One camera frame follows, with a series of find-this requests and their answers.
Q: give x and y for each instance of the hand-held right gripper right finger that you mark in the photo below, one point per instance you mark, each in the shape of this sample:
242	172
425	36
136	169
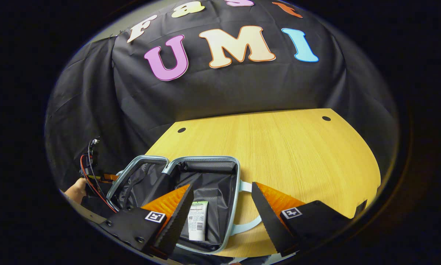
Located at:
270	224

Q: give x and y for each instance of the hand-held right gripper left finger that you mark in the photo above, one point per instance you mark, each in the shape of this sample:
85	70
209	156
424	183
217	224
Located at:
178	224

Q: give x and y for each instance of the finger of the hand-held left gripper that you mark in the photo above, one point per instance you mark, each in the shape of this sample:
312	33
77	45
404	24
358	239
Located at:
108	177

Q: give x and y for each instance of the white tube green end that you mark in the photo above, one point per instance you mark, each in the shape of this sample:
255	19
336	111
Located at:
197	221

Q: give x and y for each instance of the light blue suitcase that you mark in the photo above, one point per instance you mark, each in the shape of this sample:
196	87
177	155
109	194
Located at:
213	184

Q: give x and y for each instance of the black table edge bracket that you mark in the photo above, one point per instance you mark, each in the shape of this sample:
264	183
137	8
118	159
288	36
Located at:
361	208

